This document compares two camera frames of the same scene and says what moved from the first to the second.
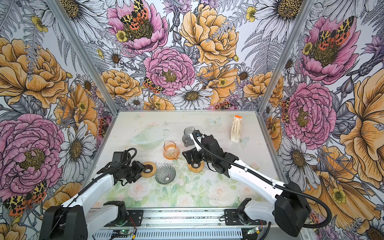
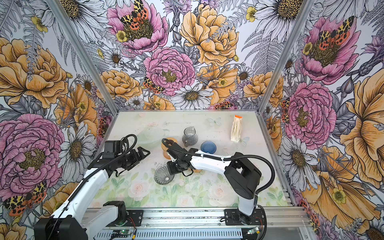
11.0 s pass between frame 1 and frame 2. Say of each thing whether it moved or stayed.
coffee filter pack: stayed
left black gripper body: moved
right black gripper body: moved
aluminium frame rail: stayed
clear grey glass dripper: stayed
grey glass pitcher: stayed
